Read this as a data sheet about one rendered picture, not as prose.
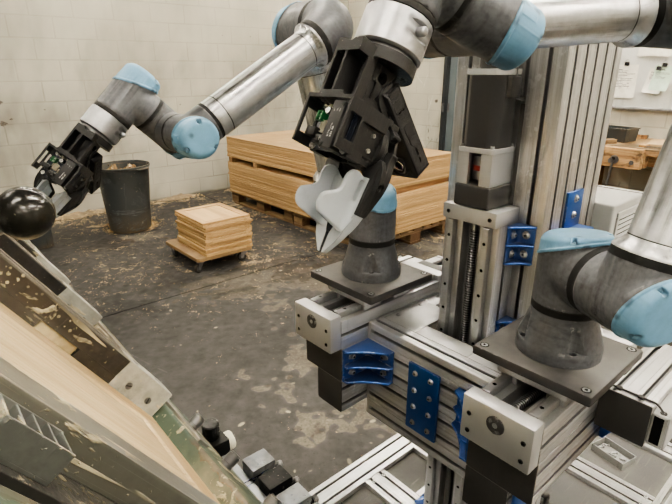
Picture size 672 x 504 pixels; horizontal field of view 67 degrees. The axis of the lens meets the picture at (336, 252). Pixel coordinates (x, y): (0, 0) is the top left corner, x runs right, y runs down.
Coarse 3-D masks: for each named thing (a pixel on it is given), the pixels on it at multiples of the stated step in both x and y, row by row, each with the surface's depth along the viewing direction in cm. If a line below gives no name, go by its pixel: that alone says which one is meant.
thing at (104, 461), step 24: (0, 360) 43; (0, 384) 40; (24, 384) 42; (48, 408) 43; (72, 408) 48; (72, 432) 45; (96, 432) 47; (96, 456) 47; (120, 456) 48; (144, 456) 55; (96, 480) 47; (120, 480) 49; (144, 480) 51; (168, 480) 54
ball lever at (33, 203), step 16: (16, 192) 34; (32, 192) 35; (0, 208) 34; (16, 208) 34; (32, 208) 34; (48, 208) 35; (0, 224) 34; (16, 224) 34; (32, 224) 34; (48, 224) 35
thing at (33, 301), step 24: (0, 264) 75; (0, 288) 76; (24, 288) 78; (24, 312) 79; (48, 312) 81; (72, 312) 83; (72, 336) 84; (96, 336) 87; (96, 360) 88; (120, 360) 91; (120, 384) 92; (144, 384) 95; (144, 408) 97
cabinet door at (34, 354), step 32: (0, 320) 68; (0, 352) 55; (32, 352) 67; (64, 352) 83; (64, 384) 66; (96, 384) 83; (96, 416) 65; (128, 416) 82; (160, 448) 80; (192, 480) 77
